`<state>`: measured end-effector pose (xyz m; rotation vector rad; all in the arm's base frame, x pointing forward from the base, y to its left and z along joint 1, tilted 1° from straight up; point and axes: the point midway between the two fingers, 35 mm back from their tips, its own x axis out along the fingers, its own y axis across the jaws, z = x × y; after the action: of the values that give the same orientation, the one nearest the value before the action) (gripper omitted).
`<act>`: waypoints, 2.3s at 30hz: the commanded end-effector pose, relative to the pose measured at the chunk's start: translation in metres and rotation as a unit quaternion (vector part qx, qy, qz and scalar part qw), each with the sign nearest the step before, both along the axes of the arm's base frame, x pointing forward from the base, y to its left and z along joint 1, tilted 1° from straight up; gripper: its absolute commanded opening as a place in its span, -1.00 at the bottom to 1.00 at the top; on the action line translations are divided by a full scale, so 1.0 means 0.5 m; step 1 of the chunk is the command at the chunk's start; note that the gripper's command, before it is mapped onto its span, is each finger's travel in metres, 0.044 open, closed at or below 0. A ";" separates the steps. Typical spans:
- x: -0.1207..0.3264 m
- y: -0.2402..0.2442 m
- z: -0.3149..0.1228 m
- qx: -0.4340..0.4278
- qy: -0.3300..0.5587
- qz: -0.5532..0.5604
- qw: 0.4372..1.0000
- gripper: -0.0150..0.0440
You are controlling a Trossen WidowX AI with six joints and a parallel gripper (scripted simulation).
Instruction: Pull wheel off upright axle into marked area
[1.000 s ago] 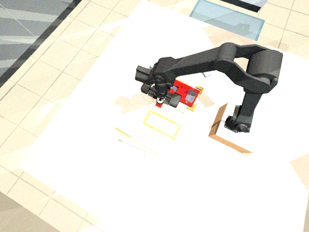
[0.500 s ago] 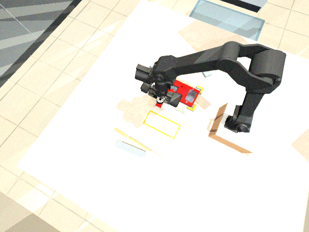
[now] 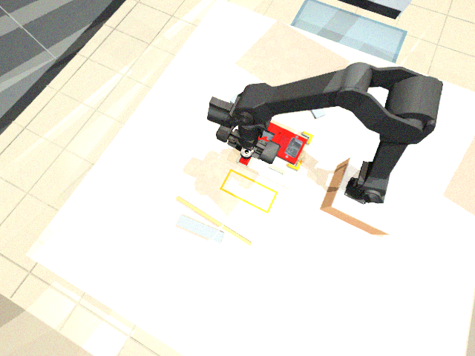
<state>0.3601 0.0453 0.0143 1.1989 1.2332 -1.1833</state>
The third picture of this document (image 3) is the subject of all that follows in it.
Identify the black and grey wheel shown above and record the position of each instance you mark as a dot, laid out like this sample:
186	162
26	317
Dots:
244	155

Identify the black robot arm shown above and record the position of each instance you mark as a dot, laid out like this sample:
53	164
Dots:
409	114

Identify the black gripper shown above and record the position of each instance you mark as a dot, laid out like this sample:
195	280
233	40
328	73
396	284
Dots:
266	151

